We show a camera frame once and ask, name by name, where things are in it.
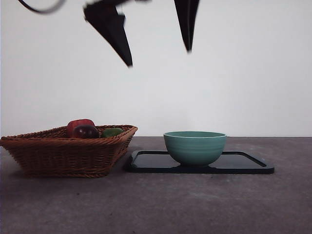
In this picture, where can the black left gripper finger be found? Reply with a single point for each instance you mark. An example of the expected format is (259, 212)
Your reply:
(188, 22)
(112, 31)

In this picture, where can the teal bowl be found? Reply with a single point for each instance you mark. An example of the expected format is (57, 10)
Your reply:
(195, 148)

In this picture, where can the red apple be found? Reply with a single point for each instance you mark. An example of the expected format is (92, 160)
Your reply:
(78, 123)

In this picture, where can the green avocado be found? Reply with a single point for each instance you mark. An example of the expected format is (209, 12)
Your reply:
(112, 132)

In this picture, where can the dark purple plum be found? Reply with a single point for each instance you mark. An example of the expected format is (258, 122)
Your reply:
(86, 132)

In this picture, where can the brown wicker basket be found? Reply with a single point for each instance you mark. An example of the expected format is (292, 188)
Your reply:
(63, 158)

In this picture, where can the dark rectangular tray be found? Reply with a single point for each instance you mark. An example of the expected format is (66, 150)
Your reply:
(151, 163)

